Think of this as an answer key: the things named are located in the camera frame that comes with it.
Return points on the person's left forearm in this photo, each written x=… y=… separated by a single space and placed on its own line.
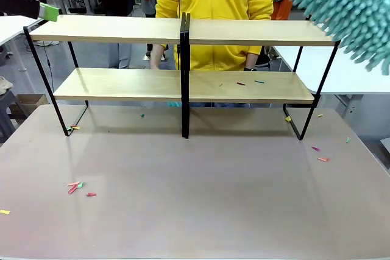
x=253 y=60

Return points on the person's right hand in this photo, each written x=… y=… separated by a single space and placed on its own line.
x=156 y=57

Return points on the teal microfibre duster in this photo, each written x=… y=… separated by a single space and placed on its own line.
x=341 y=4

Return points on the background person orange top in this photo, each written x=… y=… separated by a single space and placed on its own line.
x=281 y=7

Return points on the salmon paper scrap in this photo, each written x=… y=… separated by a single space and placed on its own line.
x=73 y=184
x=323 y=159

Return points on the black wristwatch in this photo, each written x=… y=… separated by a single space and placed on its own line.
x=250 y=69

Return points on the two-tier wooden shelf black frame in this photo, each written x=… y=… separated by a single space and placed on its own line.
x=122 y=85
x=250 y=33

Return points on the white side table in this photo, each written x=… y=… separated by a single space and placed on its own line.
x=12 y=27

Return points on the beige cloth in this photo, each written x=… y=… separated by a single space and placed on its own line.
x=4 y=85

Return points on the cardboard box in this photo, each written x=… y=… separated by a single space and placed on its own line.
x=30 y=101

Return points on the large white table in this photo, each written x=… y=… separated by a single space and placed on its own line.
x=356 y=80

